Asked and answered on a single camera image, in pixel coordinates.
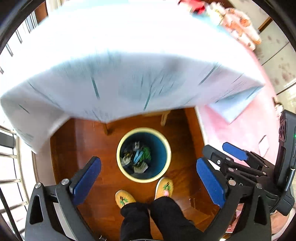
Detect black trouser legs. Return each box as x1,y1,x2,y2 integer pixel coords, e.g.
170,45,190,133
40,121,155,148
120,197,203,240

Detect teal and cream trash bin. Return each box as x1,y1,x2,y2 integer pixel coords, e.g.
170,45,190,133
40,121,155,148
116,128,171,183

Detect yellow knitted slipper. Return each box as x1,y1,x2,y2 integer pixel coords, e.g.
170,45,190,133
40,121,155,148
154,177,174,200
115,190,136,209

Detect cartoon print rolled quilt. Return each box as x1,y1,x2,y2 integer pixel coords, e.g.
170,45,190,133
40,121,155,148
206,2,262,51

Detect right yellow knitted slipper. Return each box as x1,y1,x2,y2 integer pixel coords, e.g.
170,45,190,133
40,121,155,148
154,177,174,200

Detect blue tree pattern tablecloth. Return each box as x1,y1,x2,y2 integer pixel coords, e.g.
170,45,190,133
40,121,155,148
1,1,265,152

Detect left yellow knitted slipper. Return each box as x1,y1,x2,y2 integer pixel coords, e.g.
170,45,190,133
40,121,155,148
115,190,136,209

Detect pink bed sheet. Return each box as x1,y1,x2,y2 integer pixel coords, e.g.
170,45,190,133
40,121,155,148
195,63,280,164

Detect metal window grille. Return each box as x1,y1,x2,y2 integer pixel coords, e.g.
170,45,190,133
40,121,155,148
1,12,38,240

